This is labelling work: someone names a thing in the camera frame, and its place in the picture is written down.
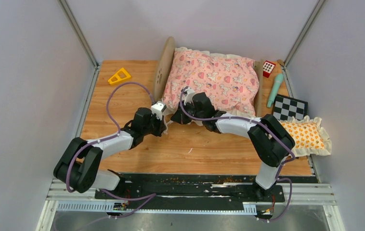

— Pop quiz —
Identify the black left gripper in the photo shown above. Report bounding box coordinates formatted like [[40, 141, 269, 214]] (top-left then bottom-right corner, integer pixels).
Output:
[[143, 112, 168, 137]]

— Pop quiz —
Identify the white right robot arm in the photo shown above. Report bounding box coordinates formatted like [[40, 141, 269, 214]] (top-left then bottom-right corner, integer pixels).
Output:
[[171, 88, 295, 201]]

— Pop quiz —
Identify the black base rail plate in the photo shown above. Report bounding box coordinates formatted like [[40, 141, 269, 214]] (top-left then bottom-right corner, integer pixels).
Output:
[[109, 173, 285, 211]]

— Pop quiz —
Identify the orange duck print pillow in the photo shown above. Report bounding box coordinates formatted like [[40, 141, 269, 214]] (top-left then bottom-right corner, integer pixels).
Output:
[[279, 116, 332, 157]]

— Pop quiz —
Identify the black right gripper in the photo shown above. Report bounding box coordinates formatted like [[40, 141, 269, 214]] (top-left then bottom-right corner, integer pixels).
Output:
[[171, 99, 205, 125]]

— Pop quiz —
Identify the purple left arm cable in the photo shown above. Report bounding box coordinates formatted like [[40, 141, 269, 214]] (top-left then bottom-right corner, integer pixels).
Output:
[[65, 82, 157, 220]]

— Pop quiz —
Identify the wooden striped pet bed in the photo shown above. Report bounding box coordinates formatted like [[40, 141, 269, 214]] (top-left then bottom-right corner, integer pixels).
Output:
[[153, 37, 265, 117]]

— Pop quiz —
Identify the mint green massager wand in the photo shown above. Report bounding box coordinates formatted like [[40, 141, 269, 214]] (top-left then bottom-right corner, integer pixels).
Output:
[[267, 74, 284, 108]]

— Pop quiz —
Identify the red white grid block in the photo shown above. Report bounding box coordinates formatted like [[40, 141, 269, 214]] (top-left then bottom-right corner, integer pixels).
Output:
[[262, 60, 276, 78]]

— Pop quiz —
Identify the pink unicorn drawstring bag blanket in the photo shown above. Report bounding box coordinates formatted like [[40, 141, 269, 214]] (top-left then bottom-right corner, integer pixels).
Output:
[[161, 47, 261, 133]]

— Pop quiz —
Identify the yellow triangle toy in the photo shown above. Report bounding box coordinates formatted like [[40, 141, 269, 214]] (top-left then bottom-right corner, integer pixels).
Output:
[[107, 67, 132, 86]]

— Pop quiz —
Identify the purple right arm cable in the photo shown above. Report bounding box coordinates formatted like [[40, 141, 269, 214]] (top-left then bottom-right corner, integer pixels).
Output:
[[178, 87, 296, 223]]

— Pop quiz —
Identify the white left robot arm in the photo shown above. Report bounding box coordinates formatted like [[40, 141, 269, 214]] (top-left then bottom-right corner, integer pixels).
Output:
[[53, 103, 166, 199]]

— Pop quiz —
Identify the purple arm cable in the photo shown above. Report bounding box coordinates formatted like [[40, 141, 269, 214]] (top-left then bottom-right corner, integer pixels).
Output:
[[65, 82, 157, 220], [178, 87, 296, 223]]

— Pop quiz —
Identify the black and silver chessboard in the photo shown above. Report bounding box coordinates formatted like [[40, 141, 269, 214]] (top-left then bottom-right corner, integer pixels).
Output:
[[272, 94, 308, 121]]

